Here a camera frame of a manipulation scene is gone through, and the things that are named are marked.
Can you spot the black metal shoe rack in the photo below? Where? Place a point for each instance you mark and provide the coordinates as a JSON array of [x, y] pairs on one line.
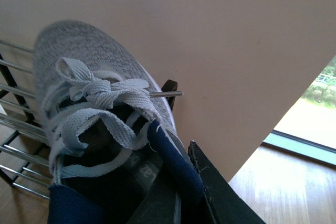
[[24, 150]]

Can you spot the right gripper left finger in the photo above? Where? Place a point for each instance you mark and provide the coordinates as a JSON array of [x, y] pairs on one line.
[[162, 204]]

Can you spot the grey sneaker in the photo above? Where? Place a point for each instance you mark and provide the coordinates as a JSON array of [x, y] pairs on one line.
[[108, 136]]

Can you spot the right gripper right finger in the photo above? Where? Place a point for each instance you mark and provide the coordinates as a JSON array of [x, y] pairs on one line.
[[221, 204]]

